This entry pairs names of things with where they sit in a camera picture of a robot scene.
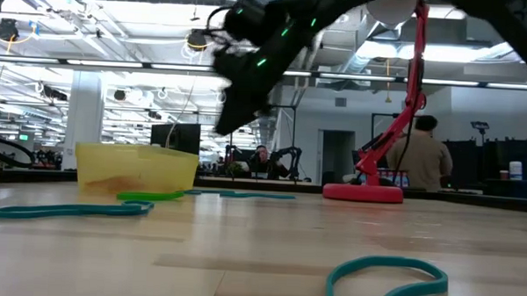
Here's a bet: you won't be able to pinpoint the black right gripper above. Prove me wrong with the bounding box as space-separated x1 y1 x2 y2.
207 0 323 141

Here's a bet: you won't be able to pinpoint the black monitor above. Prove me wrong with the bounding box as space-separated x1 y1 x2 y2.
150 122 202 156

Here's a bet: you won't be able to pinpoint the red desk lamp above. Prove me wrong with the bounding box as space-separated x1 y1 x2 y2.
321 0 431 206

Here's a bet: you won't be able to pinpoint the black cabinets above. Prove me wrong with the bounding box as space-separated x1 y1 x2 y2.
444 135 527 199

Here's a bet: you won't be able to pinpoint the seated person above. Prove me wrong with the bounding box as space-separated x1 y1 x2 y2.
244 143 292 182

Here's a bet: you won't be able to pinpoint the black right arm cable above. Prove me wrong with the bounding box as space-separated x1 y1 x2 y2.
393 59 427 182

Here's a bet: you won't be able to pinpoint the standing person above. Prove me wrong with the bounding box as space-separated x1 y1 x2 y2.
384 112 456 194

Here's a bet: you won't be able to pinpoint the yellow translucent plastic bin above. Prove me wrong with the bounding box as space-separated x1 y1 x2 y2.
73 141 201 198

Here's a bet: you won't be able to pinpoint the tripod light panel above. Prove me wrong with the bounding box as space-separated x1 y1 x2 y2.
469 120 491 147

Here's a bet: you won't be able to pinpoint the green rubber band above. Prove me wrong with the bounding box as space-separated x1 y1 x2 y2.
116 190 185 204

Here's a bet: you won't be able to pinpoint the black ceiling cable reel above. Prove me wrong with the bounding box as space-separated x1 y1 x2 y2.
186 27 210 53
0 18 21 44

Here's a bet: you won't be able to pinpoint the white plastic container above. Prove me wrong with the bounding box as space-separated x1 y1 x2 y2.
508 160 525 182

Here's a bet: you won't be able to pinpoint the black background rig frame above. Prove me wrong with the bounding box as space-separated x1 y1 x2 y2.
228 101 299 183

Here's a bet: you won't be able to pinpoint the teal rubber band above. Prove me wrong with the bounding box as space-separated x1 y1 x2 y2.
315 253 451 296
0 195 155 226
220 190 297 202
177 187 236 198

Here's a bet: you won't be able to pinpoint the white building column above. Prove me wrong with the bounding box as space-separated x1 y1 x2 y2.
61 70 106 173

